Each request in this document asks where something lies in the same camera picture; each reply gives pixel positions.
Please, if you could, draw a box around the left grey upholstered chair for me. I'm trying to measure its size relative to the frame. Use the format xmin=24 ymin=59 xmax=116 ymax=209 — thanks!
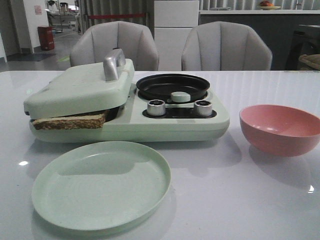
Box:
xmin=69 ymin=21 xmax=159 ymax=71

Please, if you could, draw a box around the mint green round plate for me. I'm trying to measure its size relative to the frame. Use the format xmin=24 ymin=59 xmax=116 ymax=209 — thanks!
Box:
xmin=31 ymin=141 xmax=171 ymax=232

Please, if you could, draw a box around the grey upholstered chair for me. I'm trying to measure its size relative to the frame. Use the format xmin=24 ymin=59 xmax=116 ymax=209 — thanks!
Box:
xmin=69 ymin=21 xmax=159 ymax=71
xmin=181 ymin=21 xmax=273 ymax=71

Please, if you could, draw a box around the red bin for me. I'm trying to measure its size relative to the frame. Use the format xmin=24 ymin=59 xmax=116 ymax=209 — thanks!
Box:
xmin=37 ymin=26 xmax=55 ymax=51

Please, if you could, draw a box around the silver control knob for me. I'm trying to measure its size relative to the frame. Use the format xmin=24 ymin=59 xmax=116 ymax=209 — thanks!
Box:
xmin=193 ymin=100 xmax=213 ymax=117
xmin=146 ymin=99 xmax=166 ymax=117

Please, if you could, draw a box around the left silver control knob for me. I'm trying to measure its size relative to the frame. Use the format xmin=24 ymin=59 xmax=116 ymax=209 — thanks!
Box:
xmin=146 ymin=99 xmax=166 ymax=117

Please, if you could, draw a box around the right grey upholstered chair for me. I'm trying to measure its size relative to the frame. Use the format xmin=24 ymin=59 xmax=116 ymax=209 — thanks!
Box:
xmin=181 ymin=21 xmax=273 ymax=71

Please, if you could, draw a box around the grey counter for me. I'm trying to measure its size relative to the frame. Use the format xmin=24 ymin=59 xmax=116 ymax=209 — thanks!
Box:
xmin=199 ymin=9 xmax=320 ymax=70

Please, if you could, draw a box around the white bread slice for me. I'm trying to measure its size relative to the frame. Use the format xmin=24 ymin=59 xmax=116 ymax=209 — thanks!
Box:
xmin=31 ymin=109 xmax=110 ymax=130

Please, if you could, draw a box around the fruit plate on counter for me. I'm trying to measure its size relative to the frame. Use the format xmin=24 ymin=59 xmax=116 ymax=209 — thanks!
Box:
xmin=258 ymin=0 xmax=281 ymax=11

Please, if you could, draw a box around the beige cushion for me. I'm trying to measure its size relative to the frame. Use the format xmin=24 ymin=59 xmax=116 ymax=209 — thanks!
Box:
xmin=298 ymin=54 xmax=320 ymax=71

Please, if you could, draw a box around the dark appliance at right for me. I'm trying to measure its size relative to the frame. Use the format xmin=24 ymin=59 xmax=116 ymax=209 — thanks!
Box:
xmin=285 ymin=24 xmax=320 ymax=70

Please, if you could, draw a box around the mint green breakfast maker base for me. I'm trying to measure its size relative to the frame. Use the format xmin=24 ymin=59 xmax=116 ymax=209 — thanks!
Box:
xmin=29 ymin=83 xmax=230 ymax=143

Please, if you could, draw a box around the red barrier tape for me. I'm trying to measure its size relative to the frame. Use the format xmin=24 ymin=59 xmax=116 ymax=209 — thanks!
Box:
xmin=87 ymin=12 xmax=147 ymax=20

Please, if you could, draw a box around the right silver control knob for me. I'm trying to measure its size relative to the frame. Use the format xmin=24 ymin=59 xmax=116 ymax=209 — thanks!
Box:
xmin=193 ymin=100 xmax=213 ymax=117

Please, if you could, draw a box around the white cabinet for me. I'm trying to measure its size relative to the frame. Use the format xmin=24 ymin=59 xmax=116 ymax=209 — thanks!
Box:
xmin=154 ymin=0 xmax=200 ymax=71

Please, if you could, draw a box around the pink plastic bowl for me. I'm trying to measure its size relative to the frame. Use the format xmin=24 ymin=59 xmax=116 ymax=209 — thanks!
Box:
xmin=239 ymin=104 xmax=320 ymax=157

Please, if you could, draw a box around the black round frying pan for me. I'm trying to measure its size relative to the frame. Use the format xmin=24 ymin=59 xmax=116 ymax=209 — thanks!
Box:
xmin=136 ymin=73 xmax=210 ymax=104

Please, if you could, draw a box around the breakfast maker hinged lid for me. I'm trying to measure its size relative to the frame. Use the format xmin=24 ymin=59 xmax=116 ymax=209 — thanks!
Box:
xmin=23 ymin=49 xmax=135 ymax=120

